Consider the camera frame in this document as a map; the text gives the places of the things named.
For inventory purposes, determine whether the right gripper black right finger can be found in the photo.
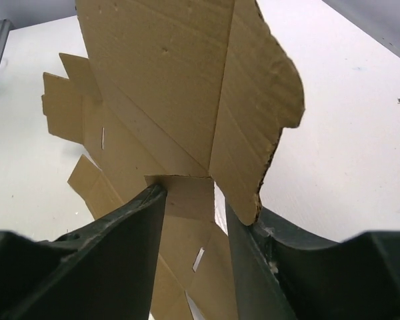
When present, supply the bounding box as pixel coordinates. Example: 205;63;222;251
225;207;400;319

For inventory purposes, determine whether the brown cardboard box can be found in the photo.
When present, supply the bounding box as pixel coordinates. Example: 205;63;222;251
42;1;305;319

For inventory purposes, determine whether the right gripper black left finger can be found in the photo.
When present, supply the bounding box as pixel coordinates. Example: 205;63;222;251
0;185;167;319

